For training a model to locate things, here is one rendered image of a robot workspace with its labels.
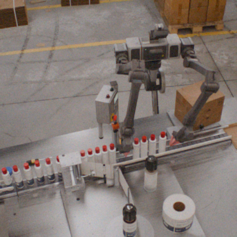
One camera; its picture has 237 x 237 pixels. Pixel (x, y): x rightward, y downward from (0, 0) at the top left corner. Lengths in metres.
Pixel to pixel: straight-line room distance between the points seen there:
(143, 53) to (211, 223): 1.29
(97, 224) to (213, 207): 0.79
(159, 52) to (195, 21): 3.18
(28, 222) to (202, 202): 1.18
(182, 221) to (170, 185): 0.40
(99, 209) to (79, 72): 2.91
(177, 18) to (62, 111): 2.26
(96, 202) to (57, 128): 1.95
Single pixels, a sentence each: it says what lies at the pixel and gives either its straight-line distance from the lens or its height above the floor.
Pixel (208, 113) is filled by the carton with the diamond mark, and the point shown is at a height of 1.00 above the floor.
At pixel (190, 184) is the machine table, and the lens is 3.00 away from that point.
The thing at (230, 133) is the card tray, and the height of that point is 0.83.
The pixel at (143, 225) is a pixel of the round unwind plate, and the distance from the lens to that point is 2.71.
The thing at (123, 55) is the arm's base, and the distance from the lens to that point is 3.01.
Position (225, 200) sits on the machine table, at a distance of 2.96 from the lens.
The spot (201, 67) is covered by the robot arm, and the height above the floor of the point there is 1.53.
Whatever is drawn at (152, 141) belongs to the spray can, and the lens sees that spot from 2.97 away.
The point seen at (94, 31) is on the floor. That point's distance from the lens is 6.25.
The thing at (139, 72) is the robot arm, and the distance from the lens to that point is 2.58.
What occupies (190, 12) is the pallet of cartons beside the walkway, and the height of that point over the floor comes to 0.33.
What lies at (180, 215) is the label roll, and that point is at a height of 1.02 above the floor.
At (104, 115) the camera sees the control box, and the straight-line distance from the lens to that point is 2.70.
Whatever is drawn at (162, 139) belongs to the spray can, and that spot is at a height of 1.04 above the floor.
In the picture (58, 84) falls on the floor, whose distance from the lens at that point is 5.25.
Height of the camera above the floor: 3.16
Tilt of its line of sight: 42 degrees down
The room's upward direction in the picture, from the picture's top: 2 degrees counter-clockwise
